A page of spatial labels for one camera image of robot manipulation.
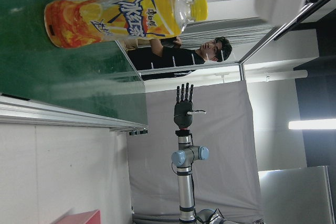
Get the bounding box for iced tea bottle yellow cap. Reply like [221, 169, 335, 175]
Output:
[44, 0, 208, 49]

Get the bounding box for white standing board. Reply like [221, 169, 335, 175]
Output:
[258, 165, 333, 224]

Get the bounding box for grey vertical blinds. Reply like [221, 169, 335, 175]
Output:
[180, 16, 275, 49]

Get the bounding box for pink plastic basket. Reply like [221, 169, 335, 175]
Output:
[51, 209, 101, 224]

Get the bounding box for white backdrop roll tube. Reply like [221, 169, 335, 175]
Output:
[141, 69, 308, 82]

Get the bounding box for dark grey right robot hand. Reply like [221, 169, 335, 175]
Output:
[173, 82, 207, 130]

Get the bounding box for grey backdrop cloth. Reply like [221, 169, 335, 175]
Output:
[127, 79, 264, 224]

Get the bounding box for aluminium table edge frame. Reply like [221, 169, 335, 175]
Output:
[0, 94, 149, 136]

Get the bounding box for aluminium cage frame bar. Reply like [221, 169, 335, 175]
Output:
[238, 0, 336, 65]

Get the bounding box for person in black shirt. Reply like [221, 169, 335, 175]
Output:
[123, 35, 233, 81]

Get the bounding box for white fluorescent light tube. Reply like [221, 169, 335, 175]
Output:
[288, 119, 336, 131]

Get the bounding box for green table mat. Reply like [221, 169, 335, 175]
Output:
[0, 0, 149, 126]

